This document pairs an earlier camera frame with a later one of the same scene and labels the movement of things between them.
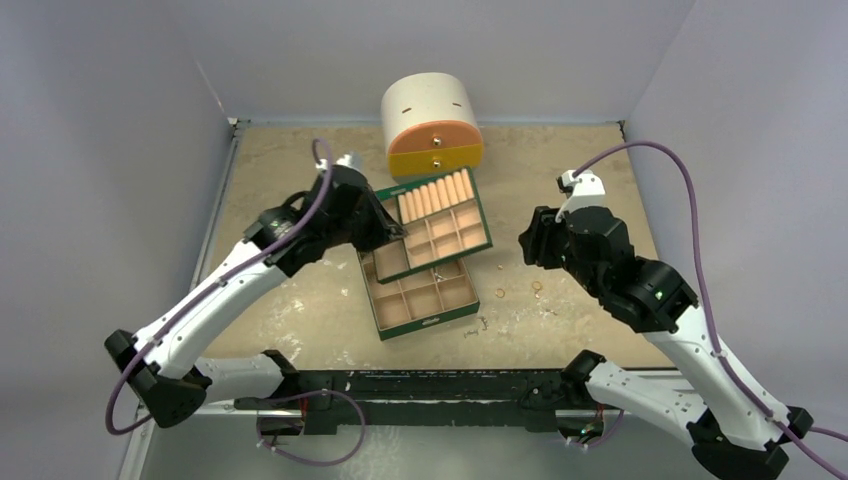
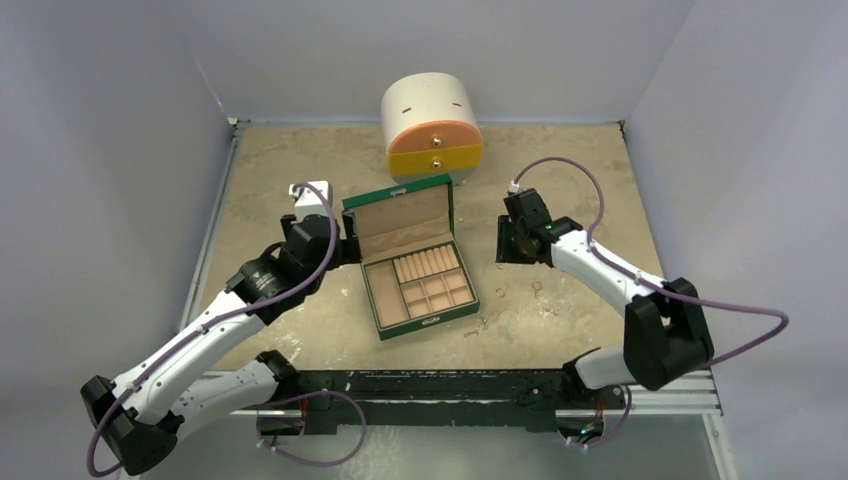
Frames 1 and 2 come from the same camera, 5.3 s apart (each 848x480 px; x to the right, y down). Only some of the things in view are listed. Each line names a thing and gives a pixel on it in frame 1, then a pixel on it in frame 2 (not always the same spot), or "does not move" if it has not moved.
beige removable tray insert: x=443 y=222 → x=418 y=284
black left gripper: x=385 y=227 → x=347 y=251
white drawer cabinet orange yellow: x=430 y=126 does not move
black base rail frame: x=535 y=399 does not move
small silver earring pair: x=473 y=331 does not move
